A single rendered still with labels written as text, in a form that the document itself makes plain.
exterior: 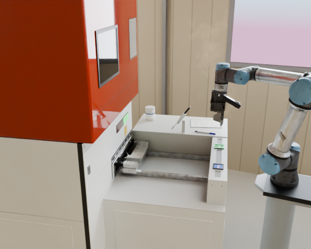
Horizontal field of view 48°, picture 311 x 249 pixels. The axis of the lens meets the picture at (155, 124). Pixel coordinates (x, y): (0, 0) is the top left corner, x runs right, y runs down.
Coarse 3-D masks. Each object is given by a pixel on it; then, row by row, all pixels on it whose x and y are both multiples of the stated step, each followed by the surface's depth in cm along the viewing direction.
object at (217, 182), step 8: (224, 144) 212; (216, 152) 202; (224, 152) 201; (216, 160) 193; (224, 160) 192; (224, 168) 183; (208, 176) 175; (216, 176) 176; (224, 176) 175; (208, 184) 173; (216, 184) 172; (224, 184) 172; (208, 192) 175; (216, 192) 174; (224, 192) 173; (208, 200) 176; (216, 200) 175; (224, 200) 175
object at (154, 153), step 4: (148, 152) 228; (152, 152) 227; (156, 152) 227; (160, 152) 227; (164, 152) 227; (168, 152) 227; (156, 156) 227; (160, 156) 227; (164, 156) 226; (168, 156) 226; (172, 156) 225; (176, 156) 225; (180, 156) 224; (184, 156) 224; (188, 156) 223; (192, 156) 222; (196, 156) 222; (200, 156) 221; (204, 156) 221; (208, 156) 221; (200, 160) 222; (204, 160) 222; (208, 160) 221
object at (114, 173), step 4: (132, 136) 230; (128, 140) 222; (132, 140) 233; (124, 144) 216; (128, 144) 221; (132, 144) 233; (124, 148) 212; (128, 148) 227; (132, 148) 232; (120, 152) 205; (128, 152) 222; (120, 156) 205; (124, 156) 216; (116, 160) 196; (124, 160) 214; (112, 164) 192; (116, 164) 197; (112, 168) 193; (116, 168) 201; (112, 172) 194; (116, 172) 198; (112, 176) 195
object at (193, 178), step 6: (126, 174) 205; (132, 174) 204; (138, 174) 203; (144, 174) 203; (150, 174) 202; (156, 174) 201; (162, 174) 200; (168, 174) 200; (174, 174) 199; (180, 174) 199; (186, 174) 199; (192, 180) 198; (198, 180) 197; (204, 180) 196
